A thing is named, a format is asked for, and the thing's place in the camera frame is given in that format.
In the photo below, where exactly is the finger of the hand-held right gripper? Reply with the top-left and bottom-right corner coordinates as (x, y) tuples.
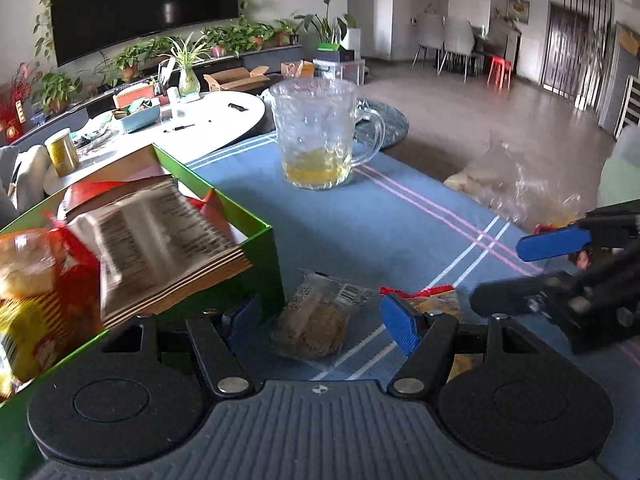
(470, 271), (576, 317)
(516, 202), (640, 263)

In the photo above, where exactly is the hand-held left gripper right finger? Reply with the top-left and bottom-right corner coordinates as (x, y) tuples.
(380, 292), (551, 396)

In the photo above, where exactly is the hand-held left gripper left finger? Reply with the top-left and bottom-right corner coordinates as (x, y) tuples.
(97, 295), (266, 397)

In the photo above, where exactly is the clear red-edged snack packet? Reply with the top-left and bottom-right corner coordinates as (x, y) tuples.
(379, 284), (483, 386)
(0, 227), (68, 302)

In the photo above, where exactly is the green cardboard box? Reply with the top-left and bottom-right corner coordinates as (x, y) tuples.
(0, 142), (287, 480)

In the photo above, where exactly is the clear brown biscuit packet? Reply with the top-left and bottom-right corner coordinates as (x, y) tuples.
(271, 270), (382, 362)

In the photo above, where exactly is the red snack packet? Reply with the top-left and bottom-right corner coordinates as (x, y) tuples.
(59, 180), (173, 221)
(187, 189), (238, 245)

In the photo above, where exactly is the brown snack packet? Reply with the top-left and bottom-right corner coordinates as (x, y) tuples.
(64, 177), (252, 329)

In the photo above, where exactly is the yellow orange snack packet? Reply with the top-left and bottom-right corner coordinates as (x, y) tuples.
(0, 294), (110, 396)

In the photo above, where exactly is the clear plastic bread bag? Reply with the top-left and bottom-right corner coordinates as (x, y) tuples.
(442, 129), (603, 233)

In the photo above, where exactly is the pale green chair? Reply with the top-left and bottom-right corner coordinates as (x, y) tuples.
(597, 125), (640, 211)

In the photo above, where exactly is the blue striped tablecloth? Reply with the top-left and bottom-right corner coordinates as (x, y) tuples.
(105, 130), (640, 480)

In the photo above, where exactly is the red stool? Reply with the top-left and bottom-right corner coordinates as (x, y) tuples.
(487, 56), (514, 87)

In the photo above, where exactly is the glass mug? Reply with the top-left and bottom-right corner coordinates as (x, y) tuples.
(268, 78), (387, 191)

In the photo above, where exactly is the dark door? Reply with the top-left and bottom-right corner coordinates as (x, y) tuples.
(542, 1), (615, 107)

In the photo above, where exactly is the white oval coffee table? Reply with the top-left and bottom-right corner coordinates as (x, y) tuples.
(42, 90), (266, 196)

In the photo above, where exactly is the dark round marble table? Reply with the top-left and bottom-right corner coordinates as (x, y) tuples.
(352, 99), (412, 152)

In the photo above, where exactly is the dark dining table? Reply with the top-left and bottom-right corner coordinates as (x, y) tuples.
(475, 22), (523, 61)

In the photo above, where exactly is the white dining chair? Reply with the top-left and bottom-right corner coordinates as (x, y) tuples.
(439, 17), (482, 82)
(412, 12), (448, 70)

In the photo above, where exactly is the teal plastic tray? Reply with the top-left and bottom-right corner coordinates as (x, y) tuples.
(110, 101), (162, 134)

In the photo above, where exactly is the glass dish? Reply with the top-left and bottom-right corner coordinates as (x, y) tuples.
(70, 124), (123, 155)

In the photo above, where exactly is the open cardboard box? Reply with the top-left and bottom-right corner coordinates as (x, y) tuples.
(202, 65), (272, 94)

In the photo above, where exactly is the yellow tin can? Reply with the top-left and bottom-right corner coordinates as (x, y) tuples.
(44, 128), (81, 177)

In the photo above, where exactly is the orange box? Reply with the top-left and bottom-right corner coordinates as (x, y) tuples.
(112, 84), (157, 109)

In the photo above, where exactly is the orange shopping bag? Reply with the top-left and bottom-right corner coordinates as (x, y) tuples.
(280, 59), (317, 82)

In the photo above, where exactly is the spider plant in glass vase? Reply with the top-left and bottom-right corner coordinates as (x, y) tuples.
(162, 31), (213, 97)

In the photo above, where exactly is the clear storage box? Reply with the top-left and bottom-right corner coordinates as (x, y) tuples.
(313, 58), (367, 85)

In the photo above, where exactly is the white cushion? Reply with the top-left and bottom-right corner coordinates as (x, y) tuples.
(0, 144), (49, 213)

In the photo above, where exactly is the grey television cabinet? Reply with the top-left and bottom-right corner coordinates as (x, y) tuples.
(0, 44), (305, 151)

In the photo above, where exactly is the green black device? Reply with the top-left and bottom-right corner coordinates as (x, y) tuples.
(315, 43), (357, 64)

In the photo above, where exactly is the potted green plant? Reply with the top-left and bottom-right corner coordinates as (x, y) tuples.
(202, 22), (276, 58)
(274, 19), (301, 47)
(35, 72), (83, 116)
(107, 42), (161, 81)

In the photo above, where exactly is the peace lily plant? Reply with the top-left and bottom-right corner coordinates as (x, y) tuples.
(292, 0), (362, 52)

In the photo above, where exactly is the red flower decoration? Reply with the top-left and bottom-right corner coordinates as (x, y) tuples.
(0, 61), (43, 143)

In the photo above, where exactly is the trailing vine plant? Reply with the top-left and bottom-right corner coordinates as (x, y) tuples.
(32, 0), (68, 63)

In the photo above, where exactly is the wall-mounted television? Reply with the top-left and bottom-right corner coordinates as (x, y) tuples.
(50, 0), (241, 67)

